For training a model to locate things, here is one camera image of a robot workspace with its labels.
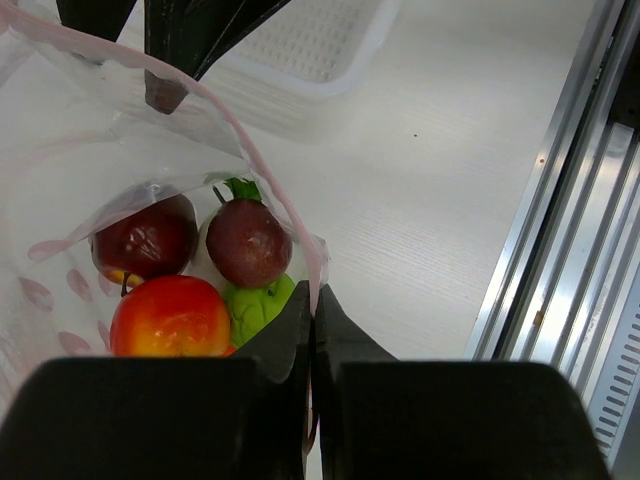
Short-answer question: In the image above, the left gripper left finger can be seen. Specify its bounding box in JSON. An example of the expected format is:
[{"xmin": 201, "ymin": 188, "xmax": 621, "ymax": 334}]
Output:
[{"xmin": 1, "ymin": 282, "xmax": 311, "ymax": 479}]

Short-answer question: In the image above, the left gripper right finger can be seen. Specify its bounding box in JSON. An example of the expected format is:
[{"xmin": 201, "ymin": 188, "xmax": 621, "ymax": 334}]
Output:
[{"xmin": 313, "ymin": 287, "xmax": 609, "ymax": 479}]

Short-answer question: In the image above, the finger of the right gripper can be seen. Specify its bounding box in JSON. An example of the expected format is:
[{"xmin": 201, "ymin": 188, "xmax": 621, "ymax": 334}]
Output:
[
  {"xmin": 142, "ymin": 0, "xmax": 291, "ymax": 116},
  {"xmin": 56, "ymin": 0, "xmax": 137, "ymax": 46}
]

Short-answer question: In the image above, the clear zip top bag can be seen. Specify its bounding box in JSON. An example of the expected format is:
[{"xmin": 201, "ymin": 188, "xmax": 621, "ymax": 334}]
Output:
[{"xmin": 1, "ymin": 1, "xmax": 328, "ymax": 426}]

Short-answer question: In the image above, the orange carrot with green top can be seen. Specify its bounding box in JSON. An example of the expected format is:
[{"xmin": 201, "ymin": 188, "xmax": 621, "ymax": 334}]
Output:
[{"xmin": 224, "ymin": 274, "xmax": 295, "ymax": 349}]

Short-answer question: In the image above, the dark purple fruit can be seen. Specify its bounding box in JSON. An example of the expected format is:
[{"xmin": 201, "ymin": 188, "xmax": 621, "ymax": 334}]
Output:
[{"xmin": 205, "ymin": 198, "xmax": 293, "ymax": 288}]

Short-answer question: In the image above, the dark red apple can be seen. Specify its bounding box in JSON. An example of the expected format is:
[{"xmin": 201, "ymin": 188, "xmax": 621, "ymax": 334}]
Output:
[{"xmin": 89, "ymin": 194, "xmax": 198, "ymax": 290}]

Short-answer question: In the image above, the white radish with leaves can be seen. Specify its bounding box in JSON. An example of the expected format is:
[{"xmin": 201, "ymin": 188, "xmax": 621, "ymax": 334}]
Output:
[{"xmin": 184, "ymin": 175, "xmax": 266, "ymax": 294}]

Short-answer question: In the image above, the white plastic basket tray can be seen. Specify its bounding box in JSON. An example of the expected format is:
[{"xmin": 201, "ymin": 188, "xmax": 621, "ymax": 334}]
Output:
[{"xmin": 200, "ymin": 1, "xmax": 401, "ymax": 137}]

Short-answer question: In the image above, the white slotted cable duct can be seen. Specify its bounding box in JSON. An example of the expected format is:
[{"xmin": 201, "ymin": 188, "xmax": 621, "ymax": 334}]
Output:
[{"xmin": 587, "ymin": 278, "xmax": 639, "ymax": 465}]

